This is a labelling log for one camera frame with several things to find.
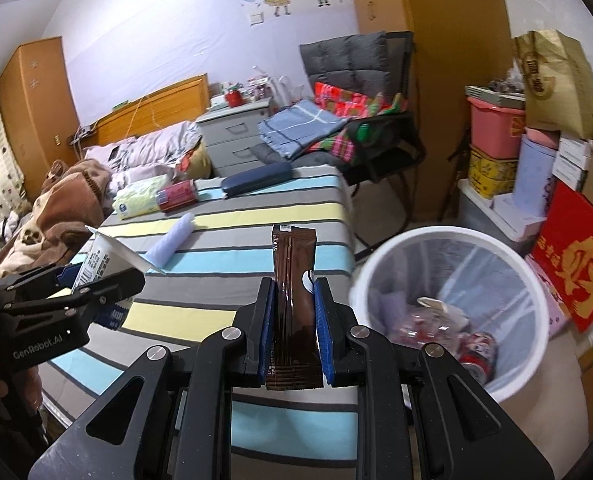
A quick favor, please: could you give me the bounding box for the yellow tissue pack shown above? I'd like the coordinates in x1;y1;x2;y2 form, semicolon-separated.
114;175;172;220

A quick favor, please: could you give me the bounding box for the large red drink can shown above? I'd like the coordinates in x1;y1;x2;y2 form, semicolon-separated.
156;180;198;212

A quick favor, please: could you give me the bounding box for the grey padded chair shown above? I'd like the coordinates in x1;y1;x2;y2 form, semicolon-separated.
254;31;427;186

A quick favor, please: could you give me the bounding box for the red plaid cloth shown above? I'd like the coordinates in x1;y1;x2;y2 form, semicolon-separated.
306;81;408;163

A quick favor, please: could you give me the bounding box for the grey nightstand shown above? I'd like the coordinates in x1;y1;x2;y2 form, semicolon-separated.
196;97;277;178

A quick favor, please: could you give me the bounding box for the yellow printed box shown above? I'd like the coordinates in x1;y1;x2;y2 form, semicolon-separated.
469;147;519;201

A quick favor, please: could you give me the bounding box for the pink floral quilt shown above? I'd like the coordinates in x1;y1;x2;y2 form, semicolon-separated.
84;120;202;191

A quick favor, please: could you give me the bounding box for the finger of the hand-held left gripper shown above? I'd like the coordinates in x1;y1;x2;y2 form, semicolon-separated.
0;262;80;306
6;267;147;333

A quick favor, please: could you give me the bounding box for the white trash bin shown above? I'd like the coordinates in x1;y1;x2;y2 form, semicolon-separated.
350;226;550;403

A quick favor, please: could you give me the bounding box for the pink plastic box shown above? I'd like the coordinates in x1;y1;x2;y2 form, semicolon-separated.
467;97;527;161

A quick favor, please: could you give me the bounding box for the white plastic bag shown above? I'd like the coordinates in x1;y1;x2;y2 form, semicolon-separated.
269;75;297;106

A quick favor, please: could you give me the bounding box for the tall wooden wardrobe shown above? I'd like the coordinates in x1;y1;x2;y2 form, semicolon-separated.
345;0;514;221

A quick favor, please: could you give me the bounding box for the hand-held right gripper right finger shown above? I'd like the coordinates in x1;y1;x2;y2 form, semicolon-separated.
312;278;557;480

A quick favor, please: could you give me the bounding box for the wooden bed headboard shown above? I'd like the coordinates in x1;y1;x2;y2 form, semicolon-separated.
79;73;211;148

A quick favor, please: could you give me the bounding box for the blue folded cloth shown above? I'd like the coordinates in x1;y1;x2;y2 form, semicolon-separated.
257;100;349;161

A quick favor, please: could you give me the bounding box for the white cardboard box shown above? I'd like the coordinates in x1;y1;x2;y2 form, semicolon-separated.
551;135;593;191

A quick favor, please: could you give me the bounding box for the white yogurt cup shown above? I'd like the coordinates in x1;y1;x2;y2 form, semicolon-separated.
71;226;168;331

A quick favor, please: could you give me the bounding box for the navy glasses case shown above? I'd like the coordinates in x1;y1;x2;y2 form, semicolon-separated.
221;162;292;198

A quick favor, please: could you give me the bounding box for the red gift box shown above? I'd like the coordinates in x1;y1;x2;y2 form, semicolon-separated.
531;180;593;333

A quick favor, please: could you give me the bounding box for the white foam net sleeve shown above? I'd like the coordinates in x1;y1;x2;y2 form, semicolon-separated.
143;212;196;267

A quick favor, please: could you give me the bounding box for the striped tablecloth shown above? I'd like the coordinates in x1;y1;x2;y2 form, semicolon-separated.
36;165;362;480

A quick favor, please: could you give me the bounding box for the wooden cabinet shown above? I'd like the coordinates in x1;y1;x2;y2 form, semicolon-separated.
0;36;80;186

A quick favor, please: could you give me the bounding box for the brown fleece blanket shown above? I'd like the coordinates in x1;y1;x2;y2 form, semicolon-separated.
0;159;113;281

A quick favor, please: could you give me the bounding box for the grey flat box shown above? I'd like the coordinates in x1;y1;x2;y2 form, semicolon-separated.
466;85;527;106

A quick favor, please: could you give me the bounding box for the brown paper bag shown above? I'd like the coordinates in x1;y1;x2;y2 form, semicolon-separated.
513;30;593;140

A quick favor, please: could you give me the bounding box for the lavender cylindrical bin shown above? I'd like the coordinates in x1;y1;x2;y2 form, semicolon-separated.
513;127;561;216

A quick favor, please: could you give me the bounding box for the small red drink can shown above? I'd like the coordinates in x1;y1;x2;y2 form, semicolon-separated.
456;331;498;386

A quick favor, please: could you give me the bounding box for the brown coffee sachet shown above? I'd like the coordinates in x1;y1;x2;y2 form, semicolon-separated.
265;224;323;392

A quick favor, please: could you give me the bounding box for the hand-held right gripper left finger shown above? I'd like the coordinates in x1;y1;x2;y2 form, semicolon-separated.
29;276;277;480

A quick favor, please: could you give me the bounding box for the beige paper bag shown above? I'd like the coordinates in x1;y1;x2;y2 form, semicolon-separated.
416;297;469;331

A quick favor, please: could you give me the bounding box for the clear plastic bottle red label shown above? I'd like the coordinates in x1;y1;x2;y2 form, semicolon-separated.
393;312;459;348

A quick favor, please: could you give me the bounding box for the pink flat box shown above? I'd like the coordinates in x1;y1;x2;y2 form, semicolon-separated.
526;255;572;336

